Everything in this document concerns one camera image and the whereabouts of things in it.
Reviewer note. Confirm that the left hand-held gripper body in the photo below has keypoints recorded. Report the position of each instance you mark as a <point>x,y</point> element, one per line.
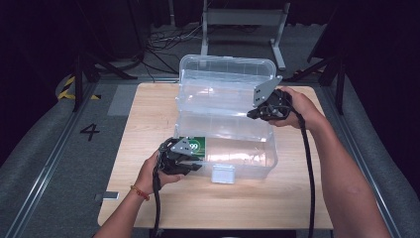
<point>180,147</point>

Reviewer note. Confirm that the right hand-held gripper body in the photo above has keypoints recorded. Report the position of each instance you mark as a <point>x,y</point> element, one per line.
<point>269,91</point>

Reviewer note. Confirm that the green and white carton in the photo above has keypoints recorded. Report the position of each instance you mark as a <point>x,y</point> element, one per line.
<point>199,147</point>

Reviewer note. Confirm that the clear plastic storage box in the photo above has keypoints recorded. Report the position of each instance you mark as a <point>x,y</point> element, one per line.
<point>228,99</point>

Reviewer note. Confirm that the person's right hand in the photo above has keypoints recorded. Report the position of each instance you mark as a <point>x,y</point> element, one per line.
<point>305,107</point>

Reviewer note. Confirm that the person's left hand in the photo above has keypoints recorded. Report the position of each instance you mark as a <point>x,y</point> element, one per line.
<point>148,178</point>

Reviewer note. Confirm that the black tripod stand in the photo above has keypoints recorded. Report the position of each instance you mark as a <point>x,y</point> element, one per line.
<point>95,66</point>
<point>330,69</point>

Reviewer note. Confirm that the grey metal stand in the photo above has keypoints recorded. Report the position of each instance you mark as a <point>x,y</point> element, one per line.
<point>244,16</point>

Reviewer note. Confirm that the yellow and black tape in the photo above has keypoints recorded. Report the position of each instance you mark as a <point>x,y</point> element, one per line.
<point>69,94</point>

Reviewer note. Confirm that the metal floor rail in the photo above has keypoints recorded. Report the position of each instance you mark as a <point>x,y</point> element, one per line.
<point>366,172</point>
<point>49,165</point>

